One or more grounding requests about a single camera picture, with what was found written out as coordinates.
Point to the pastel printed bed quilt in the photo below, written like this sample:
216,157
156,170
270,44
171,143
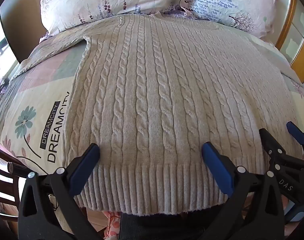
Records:
32,100

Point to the wooden framed wardrobe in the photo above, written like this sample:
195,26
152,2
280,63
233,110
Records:
295,35

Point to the person's dark pants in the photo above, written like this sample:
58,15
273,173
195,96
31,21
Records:
164,226

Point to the black rod with metal end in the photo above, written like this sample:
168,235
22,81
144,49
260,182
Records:
17,168

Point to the blue floral pillow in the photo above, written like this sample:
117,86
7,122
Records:
231,2

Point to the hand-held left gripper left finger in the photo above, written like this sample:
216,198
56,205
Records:
84,170

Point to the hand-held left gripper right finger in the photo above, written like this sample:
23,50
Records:
216,170

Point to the bright window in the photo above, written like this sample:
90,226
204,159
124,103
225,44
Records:
2,52

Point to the white floral pillow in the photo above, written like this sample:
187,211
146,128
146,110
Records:
99,0

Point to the tan headboard panel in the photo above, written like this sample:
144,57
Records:
19,22

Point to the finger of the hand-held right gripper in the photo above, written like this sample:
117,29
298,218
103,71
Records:
268,140
295,132

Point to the dark wooden chair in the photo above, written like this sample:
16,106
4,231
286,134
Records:
4,190

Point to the pink floral cloth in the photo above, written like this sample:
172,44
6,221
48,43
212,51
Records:
112,225

